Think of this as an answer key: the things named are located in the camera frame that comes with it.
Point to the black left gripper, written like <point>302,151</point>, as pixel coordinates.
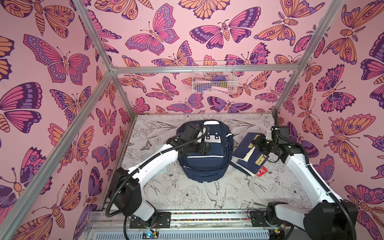
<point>203,147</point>

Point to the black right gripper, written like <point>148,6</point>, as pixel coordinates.
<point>262,145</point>

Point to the navy blue student backpack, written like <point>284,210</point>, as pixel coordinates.
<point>211,164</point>

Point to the navy notebook with yellow label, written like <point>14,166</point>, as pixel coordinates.
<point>245,145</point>

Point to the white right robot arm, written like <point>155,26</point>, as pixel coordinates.
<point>331,218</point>

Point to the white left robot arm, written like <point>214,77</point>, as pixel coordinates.
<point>125,191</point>

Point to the red booklet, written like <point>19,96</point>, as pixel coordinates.
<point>263,170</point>

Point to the green controller board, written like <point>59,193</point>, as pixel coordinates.
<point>149,235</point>

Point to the white wire wall basket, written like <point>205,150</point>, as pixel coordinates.
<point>214,78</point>

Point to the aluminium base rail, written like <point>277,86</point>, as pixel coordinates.
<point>193,225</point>

